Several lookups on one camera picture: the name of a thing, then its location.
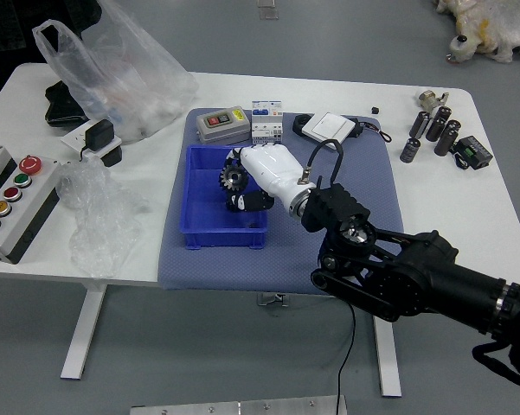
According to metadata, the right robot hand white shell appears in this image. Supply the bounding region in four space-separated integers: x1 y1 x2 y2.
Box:
223 144 318 214

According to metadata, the big black gear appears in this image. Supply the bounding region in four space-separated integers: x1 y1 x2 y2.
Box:
217 166 253 196

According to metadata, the blue plastic box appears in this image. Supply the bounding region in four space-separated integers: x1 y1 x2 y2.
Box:
174 144 269 251

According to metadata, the grey box with coloured buttons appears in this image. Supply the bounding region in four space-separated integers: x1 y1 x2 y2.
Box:
0 155 61 265

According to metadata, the white circuit breaker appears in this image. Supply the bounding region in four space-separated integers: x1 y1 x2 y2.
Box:
250 99 285 146

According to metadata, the black round socket part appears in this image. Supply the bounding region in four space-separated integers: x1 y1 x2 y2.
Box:
292 114 315 138

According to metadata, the blue-grey padded mat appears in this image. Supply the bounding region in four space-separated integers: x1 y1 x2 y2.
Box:
157 106 410 300

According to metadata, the metal floor socket cover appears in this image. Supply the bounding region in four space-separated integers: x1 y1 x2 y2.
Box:
258 0 280 21

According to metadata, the black rectangular block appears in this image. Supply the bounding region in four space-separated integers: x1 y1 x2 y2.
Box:
99 145 124 168

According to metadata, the large clear plastic bag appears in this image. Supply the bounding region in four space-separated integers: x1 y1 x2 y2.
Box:
32 0 199 146

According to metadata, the silver metal connector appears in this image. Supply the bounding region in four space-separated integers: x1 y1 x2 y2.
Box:
416 90 451 112

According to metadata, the black power adapter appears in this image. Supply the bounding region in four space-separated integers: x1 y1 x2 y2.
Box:
78 119 116 163

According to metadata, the crumpled clear plastic wrap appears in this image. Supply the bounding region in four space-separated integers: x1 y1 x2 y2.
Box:
55 157 151 280

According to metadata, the black module with green terminals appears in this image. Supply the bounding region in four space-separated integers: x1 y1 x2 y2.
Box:
452 135 494 170

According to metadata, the white flat plate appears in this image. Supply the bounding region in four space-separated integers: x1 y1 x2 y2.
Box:
60 123 123 159

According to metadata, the black plastic tray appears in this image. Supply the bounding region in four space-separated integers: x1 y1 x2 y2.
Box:
44 80 90 129

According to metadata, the white table leg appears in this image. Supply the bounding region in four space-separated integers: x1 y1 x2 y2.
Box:
60 283 109 380
371 317 402 398

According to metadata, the silver metal plate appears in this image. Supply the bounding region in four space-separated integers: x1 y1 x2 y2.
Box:
129 395 348 415

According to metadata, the white and yellow foam heap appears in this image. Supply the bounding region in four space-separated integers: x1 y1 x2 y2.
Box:
432 0 520 66

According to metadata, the person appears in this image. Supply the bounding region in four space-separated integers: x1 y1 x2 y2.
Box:
0 0 103 117

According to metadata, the grey push button switch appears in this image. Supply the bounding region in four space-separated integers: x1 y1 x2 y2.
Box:
195 106 251 145

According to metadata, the white wall switch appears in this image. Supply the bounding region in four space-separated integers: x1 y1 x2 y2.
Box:
301 112 358 151

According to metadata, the small black module with wires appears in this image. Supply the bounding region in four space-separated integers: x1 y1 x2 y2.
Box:
350 117 393 143

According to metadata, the metal bracket under table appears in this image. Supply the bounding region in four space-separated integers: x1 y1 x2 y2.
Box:
255 292 292 308

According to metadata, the black floor cable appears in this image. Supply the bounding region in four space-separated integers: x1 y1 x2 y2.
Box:
336 302 358 415

